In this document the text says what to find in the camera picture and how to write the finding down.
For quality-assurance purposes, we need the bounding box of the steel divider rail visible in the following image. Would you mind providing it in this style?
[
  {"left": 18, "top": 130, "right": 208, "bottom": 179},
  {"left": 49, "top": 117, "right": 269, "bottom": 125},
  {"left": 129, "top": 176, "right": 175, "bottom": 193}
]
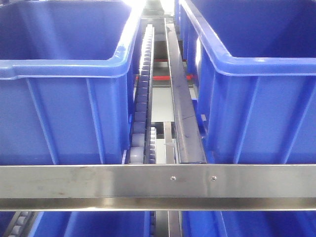
[{"left": 164, "top": 20, "right": 206, "bottom": 163}]

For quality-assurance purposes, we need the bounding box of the roller track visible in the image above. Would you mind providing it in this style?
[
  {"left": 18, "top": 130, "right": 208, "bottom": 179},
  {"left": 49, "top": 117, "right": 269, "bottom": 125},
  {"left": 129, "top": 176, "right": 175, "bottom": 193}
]
[{"left": 129, "top": 24, "right": 155, "bottom": 164}]

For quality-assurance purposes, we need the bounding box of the steel front rail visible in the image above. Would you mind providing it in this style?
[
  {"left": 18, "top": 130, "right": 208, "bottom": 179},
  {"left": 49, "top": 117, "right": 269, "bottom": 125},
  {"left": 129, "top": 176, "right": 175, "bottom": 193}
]
[{"left": 0, "top": 164, "right": 316, "bottom": 211}]

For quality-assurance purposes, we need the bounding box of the large blue bin right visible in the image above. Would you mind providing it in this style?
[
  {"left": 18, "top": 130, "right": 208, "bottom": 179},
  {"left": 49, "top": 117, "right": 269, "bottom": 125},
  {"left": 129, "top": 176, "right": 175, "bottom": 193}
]
[{"left": 178, "top": 0, "right": 316, "bottom": 164}]

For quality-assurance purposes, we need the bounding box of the large blue bin left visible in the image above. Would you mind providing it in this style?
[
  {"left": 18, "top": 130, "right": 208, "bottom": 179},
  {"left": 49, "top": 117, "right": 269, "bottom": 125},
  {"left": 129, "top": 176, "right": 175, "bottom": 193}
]
[{"left": 0, "top": 0, "right": 144, "bottom": 165}]

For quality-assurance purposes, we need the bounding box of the large blue bin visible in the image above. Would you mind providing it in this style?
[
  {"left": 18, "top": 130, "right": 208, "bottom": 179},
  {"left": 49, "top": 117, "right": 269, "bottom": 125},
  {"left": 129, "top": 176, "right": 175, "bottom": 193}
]
[
  {"left": 178, "top": 0, "right": 316, "bottom": 164},
  {"left": 0, "top": 0, "right": 144, "bottom": 165}
]

